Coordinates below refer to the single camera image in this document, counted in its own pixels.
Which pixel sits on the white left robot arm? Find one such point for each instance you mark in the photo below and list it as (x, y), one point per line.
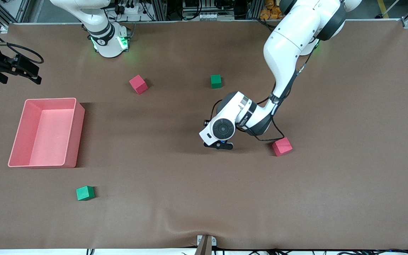
(289, 42)

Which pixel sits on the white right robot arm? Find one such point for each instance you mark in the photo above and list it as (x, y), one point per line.
(108, 42)

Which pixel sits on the pink plastic bin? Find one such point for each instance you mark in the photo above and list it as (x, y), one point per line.
(44, 156)

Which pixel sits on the pink foam cube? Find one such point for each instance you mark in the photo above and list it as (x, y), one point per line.
(138, 84)
(282, 147)

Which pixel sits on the white power strip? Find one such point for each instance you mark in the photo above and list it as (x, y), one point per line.
(129, 9)

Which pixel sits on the green foam cube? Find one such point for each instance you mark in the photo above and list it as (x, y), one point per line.
(84, 193)
(216, 81)

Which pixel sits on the white terminal block row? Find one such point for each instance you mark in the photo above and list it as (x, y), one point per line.
(209, 16)

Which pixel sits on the brown table cover sheet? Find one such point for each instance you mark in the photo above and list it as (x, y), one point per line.
(204, 198)

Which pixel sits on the orange snack bag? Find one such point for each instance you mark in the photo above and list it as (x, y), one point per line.
(269, 12)

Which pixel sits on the aluminium frame corner bracket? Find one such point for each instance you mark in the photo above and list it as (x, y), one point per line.
(407, 23)
(4, 29)

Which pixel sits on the aluminium frame post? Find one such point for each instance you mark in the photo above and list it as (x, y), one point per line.
(159, 10)
(254, 9)

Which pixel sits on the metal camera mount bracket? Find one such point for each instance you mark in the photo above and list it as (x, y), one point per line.
(205, 246)

